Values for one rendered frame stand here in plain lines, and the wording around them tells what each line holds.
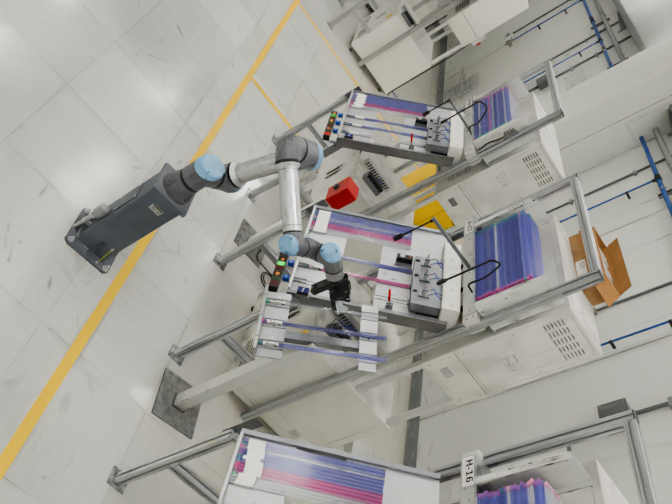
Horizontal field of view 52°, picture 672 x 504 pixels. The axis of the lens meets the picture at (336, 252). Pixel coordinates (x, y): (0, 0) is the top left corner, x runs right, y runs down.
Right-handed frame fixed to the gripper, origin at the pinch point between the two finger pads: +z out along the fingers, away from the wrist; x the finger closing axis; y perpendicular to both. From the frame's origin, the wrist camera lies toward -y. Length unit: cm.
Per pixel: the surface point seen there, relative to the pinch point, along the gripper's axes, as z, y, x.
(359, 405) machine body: 74, 2, 4
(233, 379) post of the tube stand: 27, -48, -14
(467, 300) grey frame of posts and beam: 15, 55, 17
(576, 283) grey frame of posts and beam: -7, 96, 4
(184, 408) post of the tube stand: 48, -76, -14
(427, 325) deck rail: 20.6, 36.9, 8.2
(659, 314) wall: 131, 177, 108
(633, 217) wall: 142, 187, 212
